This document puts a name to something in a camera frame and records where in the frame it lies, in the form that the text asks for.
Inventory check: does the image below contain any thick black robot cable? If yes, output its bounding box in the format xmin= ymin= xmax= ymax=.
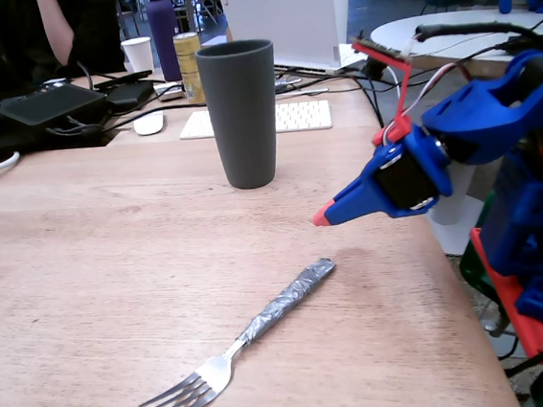
xmin=414 ymin=12 xmax=543 ymax=73

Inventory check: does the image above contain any red robot base plate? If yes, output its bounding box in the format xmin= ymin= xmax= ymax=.
xmin=469 ymin=219 xmax=543 ymax=382

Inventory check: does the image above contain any black power adapter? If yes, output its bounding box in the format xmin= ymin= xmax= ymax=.
xmin=506 ymin=33 xmax=543 ymax=56

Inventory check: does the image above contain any flat black box device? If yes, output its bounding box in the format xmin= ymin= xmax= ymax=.
xmin=0 ymin=79 xmax=110 ymax=130

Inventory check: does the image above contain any red camera mount with board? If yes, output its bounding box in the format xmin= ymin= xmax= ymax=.
xmin=349 ymin=32 xmax=421 ymax=148

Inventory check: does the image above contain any black power brick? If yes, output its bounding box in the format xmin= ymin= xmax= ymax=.
xmin=104 ymin=79 xmax=158 ymax=110

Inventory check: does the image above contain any purple bottle with wooden cap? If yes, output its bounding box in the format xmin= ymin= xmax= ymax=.
xmin=145 ymin=0 xmax=185 ymax=84

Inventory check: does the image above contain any white paper cup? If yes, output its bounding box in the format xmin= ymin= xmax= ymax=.
xmin=119 ymin=35 xmax=156 ymax=75

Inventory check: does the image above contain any tall gray cup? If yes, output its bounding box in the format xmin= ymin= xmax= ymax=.
xmin=193 ymin=37 xmax=288 ymax=194

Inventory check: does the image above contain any fork with gray taped handle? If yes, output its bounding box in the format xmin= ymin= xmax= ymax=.
xmin=124 ymin=256 xmax=351 ymax=407

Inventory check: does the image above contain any white laptop with open lid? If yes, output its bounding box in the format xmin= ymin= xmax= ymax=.
xmin=219 ymin=0 xmax=388 ymax=85

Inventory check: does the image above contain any black flat remote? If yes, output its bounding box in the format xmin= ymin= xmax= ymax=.
xmin=92 ymin=69 xmax=155 ymax=92

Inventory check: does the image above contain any yellow drink can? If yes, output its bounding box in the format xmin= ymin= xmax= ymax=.
xmin=171 ymin=31 xmax=208 ymax=106

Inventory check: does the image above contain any small silver device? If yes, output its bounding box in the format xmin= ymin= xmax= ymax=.
xmin=153 ymin=82 xmax=187 ymax=103

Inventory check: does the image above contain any white computer mouse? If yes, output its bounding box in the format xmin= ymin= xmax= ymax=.
xmin=131 ymin=110 xmax=168 ymax=138

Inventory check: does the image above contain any person in black clothes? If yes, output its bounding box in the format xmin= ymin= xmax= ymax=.
xmin=0 ymin=0 xmax=128 ymax=87

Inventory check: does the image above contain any white keyboard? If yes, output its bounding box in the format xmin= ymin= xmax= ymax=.
xmin=176 ymin=97 xmax=334 ymax=144

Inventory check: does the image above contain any black cable on table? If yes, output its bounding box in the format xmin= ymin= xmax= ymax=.
xmin=273 ymin=56 xmax=390 ymax=139

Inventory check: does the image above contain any round white table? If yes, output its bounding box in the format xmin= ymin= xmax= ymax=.
xmin=368 ymin=2 xmax=543 ymax=263

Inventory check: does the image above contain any blue gripper black motor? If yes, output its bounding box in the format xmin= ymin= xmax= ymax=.
xmin=305 ymin=121 xmax=458 ymax=230

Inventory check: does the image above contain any thin white hanging cable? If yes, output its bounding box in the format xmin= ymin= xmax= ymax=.
xmin=382 ymin=63 xmax=403 ymax=106

